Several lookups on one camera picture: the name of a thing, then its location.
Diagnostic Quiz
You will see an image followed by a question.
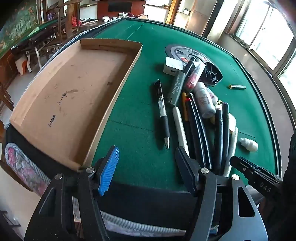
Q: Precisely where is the olive green plastic tube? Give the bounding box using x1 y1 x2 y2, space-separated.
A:
167 71 189 106

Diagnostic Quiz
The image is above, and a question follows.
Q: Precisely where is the brown wooden television cabinet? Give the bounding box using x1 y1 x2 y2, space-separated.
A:
97 0 147 20

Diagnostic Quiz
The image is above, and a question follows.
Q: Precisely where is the black marker with purple caps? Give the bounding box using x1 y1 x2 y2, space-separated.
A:
221 102 230 173

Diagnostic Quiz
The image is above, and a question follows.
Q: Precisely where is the white charger box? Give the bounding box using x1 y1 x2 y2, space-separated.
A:
163 57 185 76

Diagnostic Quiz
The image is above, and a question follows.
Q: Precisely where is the thin black red-ended pen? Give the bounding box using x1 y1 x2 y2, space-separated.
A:
186 93 205 164

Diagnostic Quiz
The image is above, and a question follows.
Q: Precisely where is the green felt side table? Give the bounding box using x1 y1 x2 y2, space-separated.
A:
10 19 70 55

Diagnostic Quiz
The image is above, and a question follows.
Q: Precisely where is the slim black pen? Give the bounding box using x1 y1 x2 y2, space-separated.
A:
183 57 197 77

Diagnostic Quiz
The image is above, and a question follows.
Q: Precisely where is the shallow cardboard box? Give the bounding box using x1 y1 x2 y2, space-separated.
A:
9 38 142 172

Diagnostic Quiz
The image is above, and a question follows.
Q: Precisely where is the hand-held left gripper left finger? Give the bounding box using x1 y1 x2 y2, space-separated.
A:
24 146 121 241

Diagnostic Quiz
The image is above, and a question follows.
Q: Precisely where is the thin white marker pen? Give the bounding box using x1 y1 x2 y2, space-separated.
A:
223 127 239 178

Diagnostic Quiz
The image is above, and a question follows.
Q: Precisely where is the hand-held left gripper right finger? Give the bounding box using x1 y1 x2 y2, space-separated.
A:
174 146 270 241

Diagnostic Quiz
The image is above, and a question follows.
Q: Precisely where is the black television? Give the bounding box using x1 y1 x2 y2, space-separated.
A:
108 0 139 12

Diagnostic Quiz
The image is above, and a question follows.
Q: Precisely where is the black marker with pink caps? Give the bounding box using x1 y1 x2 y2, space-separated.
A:
214 107 224 174

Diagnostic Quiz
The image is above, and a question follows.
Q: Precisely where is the green landscape wall painting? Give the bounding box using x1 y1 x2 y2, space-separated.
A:
0 0 40 58

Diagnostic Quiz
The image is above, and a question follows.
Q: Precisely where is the large glass window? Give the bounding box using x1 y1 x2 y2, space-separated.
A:
228 0 296 79

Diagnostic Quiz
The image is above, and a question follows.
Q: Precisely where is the black clear gel pen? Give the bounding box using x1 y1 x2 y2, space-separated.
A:
154 79 171 149

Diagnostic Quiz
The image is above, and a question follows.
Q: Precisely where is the clear packet with red pieces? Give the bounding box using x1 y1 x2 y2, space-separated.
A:
184 62 206 90

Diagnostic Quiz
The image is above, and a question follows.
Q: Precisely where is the black fan-like device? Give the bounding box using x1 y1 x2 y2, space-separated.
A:
203 61 223 87

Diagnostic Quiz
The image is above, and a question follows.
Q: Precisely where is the white bottle with pink label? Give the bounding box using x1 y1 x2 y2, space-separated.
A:
206 87 219 106

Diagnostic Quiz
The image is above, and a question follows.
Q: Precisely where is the orange and black pen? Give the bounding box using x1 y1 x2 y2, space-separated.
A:
181 93 189 121

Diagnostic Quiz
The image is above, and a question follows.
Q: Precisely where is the thick white marker pen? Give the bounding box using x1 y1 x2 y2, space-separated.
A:
172 106 190 158

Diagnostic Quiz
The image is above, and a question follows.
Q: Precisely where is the round table control panel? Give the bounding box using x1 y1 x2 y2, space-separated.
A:
165 44 208 64

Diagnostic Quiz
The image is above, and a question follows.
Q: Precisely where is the cream rectangular block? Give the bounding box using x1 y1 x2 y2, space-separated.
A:
228 113 237 133

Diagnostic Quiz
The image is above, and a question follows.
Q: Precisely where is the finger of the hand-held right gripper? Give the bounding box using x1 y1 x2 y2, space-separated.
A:
230 156 284 202

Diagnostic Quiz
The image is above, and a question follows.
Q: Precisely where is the small white dropper bottle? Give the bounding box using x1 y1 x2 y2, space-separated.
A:
239 137 259 153

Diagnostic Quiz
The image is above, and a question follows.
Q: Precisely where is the wooden chair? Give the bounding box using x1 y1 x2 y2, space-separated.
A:
55 0 85 35

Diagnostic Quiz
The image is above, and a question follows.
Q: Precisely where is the white and orange plastic stool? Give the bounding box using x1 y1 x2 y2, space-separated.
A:
15 58 31 76

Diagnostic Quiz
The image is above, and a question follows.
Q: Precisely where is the white medicine bottle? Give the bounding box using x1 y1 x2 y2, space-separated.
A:
194 82 216 118

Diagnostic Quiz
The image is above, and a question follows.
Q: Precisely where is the thin black grey-ended pen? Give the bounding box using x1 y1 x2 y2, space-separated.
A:
191 93 213 170

